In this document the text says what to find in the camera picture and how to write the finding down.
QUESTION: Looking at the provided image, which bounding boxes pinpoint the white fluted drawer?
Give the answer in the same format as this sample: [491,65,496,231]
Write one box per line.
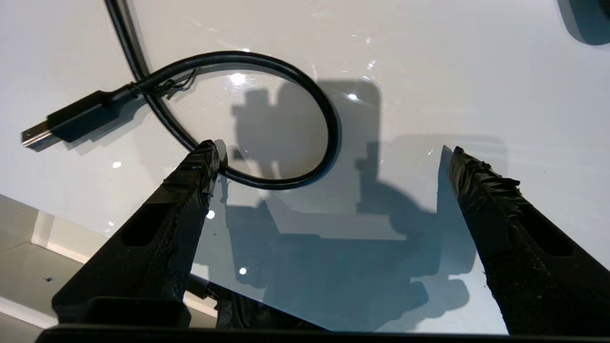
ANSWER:
[0,193,220,330]

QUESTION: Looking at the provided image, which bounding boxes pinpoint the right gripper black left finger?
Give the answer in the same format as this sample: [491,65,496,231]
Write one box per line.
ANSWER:
[51,139,221,329]

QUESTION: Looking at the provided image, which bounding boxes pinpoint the black umbrella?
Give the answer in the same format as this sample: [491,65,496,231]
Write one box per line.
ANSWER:
[186,274,329,332]

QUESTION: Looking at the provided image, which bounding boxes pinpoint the white TV cabinet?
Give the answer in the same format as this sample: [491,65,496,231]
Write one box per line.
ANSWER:
[0,0,610,334]

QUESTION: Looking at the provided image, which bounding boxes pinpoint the short black cable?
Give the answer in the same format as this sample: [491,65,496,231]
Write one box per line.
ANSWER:
[21,0,342,191]

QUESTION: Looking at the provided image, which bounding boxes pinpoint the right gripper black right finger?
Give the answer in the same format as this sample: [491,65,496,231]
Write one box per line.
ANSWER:
[446,146,610,335]

